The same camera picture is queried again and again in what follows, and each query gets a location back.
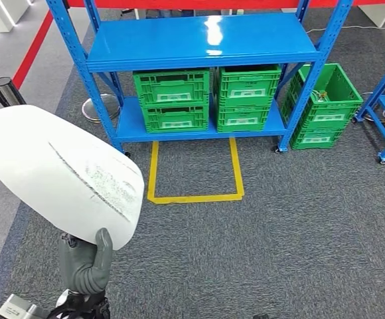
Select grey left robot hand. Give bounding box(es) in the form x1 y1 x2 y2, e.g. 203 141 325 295
58 228 114 295

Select white curved plastic part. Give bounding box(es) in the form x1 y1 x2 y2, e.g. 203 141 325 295
0 104 146 252

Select yellow floor tape line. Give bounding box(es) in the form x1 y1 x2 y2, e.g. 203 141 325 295
153 137 245 205

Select chrome round base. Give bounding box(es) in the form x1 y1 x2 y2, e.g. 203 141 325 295
361 91 385 124

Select large white desk panel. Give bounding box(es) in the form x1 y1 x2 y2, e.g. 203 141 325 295
358 3 385 29

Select grey stanchion post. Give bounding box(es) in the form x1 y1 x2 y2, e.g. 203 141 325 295
0 76 27 108
81 93 121 124

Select long white cable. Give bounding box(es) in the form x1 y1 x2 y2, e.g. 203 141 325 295
306 25 385 35

